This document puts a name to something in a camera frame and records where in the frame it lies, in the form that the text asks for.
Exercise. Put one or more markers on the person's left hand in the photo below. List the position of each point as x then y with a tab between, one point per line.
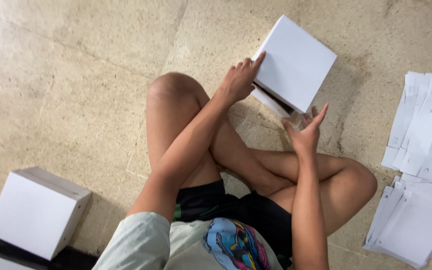
238	83

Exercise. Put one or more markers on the pale green printed T-shirt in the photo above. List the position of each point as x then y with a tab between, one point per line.
186	245

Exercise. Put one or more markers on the person's left leg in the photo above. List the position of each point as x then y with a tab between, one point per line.
167	112

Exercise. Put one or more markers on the person's leg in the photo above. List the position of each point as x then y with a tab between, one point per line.
167	112
345	183

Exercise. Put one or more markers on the pile of flat white box blanks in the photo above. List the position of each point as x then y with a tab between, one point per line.
428	131
413	225

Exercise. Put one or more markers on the person's right hand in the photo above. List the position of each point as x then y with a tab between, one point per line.
305	139

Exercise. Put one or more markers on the closed white cardboard box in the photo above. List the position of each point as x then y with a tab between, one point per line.
36	213

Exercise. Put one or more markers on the white cardboard box with flap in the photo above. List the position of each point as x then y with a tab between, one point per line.
294	62

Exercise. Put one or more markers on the black shorts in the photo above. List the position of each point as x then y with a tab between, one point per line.
246	213

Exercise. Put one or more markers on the person's right leg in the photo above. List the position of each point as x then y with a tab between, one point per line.
345	183

